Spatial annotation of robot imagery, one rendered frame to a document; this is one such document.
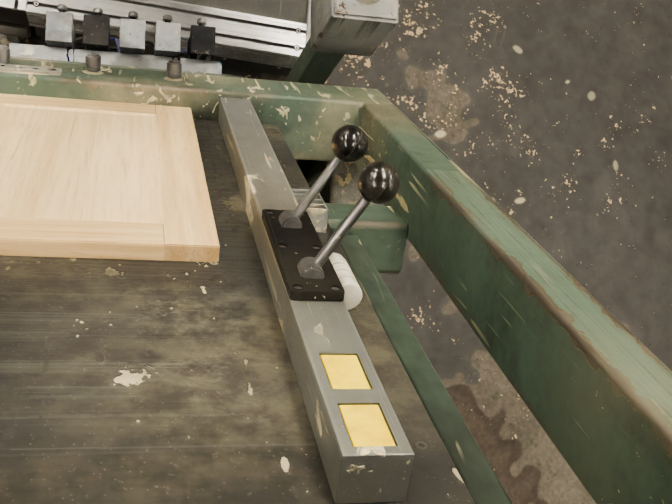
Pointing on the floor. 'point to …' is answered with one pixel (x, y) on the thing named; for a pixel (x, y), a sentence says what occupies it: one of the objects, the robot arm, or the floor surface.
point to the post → (313, 66)
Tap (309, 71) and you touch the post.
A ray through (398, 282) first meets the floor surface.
